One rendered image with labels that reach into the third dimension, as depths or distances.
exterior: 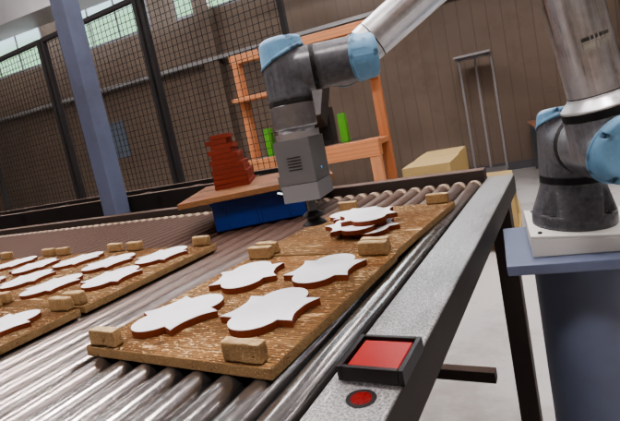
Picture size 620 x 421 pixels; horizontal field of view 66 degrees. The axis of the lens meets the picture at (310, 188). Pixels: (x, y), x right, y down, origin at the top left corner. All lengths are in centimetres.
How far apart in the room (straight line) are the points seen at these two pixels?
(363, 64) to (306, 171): 19
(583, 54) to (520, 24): 694
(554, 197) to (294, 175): 51
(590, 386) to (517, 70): 683
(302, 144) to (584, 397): 75
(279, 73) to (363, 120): 721
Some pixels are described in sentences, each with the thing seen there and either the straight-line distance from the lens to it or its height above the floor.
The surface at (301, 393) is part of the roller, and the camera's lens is 55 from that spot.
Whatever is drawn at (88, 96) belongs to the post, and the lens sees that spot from 275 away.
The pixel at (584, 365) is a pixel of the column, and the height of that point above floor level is 64.
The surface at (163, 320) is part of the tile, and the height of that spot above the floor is 95.
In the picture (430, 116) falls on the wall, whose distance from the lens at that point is 778.
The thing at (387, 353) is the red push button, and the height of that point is 93.
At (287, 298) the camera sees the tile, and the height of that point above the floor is 95.
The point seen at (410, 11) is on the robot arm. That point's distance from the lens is 93.
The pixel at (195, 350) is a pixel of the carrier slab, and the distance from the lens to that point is 67.
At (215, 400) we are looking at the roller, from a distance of 59.
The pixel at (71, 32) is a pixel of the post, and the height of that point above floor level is 190.
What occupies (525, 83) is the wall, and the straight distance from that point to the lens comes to 775.
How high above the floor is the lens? 119
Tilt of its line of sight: 7 degrees down
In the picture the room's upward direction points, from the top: 11 degrees counter-clockwise
